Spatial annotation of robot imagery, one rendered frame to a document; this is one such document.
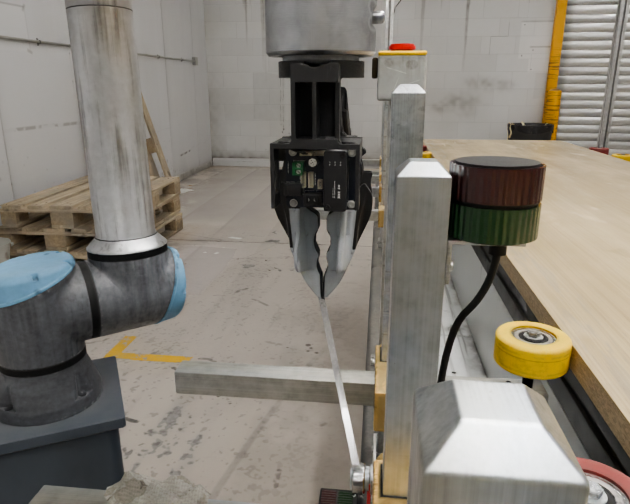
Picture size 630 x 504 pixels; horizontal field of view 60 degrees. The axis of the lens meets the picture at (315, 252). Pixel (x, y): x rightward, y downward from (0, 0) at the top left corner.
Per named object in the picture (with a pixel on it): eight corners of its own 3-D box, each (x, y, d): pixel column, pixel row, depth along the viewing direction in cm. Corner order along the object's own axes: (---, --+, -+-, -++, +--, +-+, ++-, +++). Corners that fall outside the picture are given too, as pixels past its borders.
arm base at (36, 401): (-14, 436, 93) (-25, 385, 90) (-1, 383, 109) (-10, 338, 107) (105, 411, 100) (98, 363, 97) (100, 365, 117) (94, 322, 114)
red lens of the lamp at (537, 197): (453, 204, 34) (455, 169, 33) (442, 187, 39) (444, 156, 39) (554, 207, 33) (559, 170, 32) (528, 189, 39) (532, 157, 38)
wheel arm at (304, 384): (175, 400, 67) (172, 369, 65) (185, 386, 70) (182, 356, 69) (545, 425, 62) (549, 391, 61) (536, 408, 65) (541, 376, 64)
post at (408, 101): (377, 470, 71) (392, 84, 57) (377, 452, 74) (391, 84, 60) (404, 472, 71) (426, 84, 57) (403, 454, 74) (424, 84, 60)
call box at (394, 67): (376, 105, 81) (378, 50, 79) (376, 104, 88) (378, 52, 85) (424, 106, 80) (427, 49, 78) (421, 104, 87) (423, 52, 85)
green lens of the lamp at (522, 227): (450, 243, 34) (452, 209, 34) (440, 221, 40) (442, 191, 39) (549, 246, 34) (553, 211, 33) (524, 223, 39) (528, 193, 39)
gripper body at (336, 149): (267, 217, 44) (263, 59, 41) (285, 196, 52) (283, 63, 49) (362, 219, 43) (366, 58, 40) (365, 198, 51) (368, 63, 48)
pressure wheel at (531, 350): (538, 451, 59) (552, 355, 55) (473, 418, 64) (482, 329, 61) (571, 422, 64) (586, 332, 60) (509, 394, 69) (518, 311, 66)
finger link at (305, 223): (282, 313, 48) (280, 212, 46) (292, 290, 54) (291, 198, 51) (317, 315, 48) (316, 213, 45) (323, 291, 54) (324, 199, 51)
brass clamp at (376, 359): (368, 431, 61) (369, 391, 60) (370, 371, 74) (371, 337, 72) (424, 435, 60) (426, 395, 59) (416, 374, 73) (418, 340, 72)
